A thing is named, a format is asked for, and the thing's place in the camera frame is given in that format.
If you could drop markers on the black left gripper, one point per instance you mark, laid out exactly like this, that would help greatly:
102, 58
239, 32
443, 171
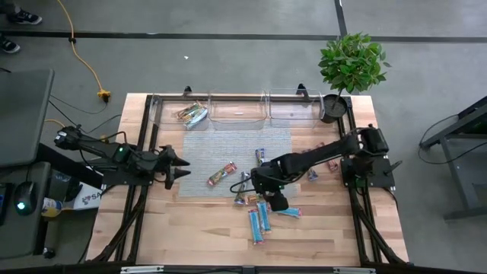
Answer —
161, 165

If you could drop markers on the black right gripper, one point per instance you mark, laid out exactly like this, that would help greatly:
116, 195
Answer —
268, 179

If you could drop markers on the blue granola bar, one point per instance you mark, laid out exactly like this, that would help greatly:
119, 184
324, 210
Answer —
292, 212
263, 218
255, 226

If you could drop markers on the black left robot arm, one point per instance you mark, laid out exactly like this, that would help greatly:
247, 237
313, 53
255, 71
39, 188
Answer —
95, 146

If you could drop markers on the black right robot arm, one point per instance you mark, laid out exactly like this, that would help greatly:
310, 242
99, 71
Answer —
319, 154

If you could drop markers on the red wrapped granola bar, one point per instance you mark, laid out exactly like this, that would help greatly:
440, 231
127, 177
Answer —
333, 164

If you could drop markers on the grey woven placemat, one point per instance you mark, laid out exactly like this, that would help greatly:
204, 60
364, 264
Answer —
213, 152

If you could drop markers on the clear plastic bin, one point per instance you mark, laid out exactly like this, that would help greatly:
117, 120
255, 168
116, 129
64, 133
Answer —
295, 114
237, 118
167, 118

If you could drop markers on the white printed box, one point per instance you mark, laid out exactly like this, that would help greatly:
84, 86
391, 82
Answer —
89, 198

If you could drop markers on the yellow bottle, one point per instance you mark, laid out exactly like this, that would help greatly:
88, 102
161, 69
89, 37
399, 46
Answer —
51, 207

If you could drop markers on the black caster wheel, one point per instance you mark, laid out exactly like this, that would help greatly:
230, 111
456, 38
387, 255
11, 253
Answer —
48, 252

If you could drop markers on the black computer mouse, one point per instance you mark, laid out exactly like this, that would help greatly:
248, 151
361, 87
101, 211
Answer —
24, 198

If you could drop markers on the green potted plant black pot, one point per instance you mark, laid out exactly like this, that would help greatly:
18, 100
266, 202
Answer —
352, 62

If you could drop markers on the dark grey desk panel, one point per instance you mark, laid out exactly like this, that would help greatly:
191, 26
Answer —
23, 114

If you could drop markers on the grey side desk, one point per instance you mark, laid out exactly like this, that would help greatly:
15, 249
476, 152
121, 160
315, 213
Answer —
23, 236

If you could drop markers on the person's shoe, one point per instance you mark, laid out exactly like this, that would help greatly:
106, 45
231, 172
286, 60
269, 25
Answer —
8, 45
24, 17

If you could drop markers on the black aluminium rig frame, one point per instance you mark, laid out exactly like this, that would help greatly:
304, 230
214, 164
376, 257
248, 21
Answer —
205, 271

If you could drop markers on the black desk frame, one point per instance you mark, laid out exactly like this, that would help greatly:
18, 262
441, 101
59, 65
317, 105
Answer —
475, 114

